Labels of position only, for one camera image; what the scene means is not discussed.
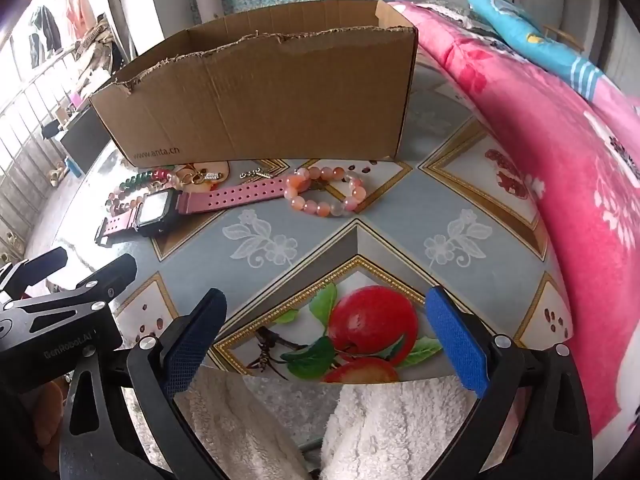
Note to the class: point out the person's right leg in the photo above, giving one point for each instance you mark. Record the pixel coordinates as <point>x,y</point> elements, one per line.
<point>400,430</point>

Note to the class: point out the wooden chair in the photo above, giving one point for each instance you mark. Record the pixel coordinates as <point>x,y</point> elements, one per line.
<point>565,35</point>

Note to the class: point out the person's leg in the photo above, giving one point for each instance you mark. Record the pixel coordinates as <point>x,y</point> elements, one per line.
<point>235,425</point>
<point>400,430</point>

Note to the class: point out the ribbed silver charm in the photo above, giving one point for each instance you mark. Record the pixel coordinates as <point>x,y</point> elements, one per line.
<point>214,176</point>

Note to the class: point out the dark grey cabinet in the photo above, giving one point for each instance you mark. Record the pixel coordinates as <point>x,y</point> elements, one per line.
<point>85,140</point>

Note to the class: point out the pile of clothes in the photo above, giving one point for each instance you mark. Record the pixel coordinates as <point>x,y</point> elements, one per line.
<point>97,50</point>

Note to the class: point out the pink hanging garment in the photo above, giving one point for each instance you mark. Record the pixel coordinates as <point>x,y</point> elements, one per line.
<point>80,10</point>

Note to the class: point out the person's left hand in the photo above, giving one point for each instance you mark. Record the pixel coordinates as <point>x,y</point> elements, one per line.
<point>47,410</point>

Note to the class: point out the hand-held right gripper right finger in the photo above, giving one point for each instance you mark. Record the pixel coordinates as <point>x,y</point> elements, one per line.
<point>457,340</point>

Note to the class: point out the pink floral blanket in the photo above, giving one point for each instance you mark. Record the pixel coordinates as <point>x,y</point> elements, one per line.
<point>550,160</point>

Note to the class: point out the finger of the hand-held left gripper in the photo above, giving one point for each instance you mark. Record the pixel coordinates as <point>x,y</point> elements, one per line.
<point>115,272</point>
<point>40,265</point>

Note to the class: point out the wristwatch with black case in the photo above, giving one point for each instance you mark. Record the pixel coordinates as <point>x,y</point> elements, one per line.
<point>155,212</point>

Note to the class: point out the dark hanging jacket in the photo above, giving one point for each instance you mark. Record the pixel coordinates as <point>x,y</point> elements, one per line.
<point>47,30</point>

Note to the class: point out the person's left leg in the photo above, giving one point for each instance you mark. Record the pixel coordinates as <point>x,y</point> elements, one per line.
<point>235,425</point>

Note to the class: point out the brown cardboard box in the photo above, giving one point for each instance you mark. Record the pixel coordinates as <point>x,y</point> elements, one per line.
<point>250,100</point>

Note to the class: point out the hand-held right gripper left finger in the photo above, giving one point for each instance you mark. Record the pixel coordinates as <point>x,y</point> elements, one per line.
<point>192,345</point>

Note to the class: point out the blue printed pillow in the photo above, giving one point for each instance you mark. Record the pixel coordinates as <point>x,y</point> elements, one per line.
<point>525,30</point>

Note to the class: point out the metal window railing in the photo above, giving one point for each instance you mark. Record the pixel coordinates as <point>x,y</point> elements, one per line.
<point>20,180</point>

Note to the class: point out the small silver charm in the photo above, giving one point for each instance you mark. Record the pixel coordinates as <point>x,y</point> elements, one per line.
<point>257,172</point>

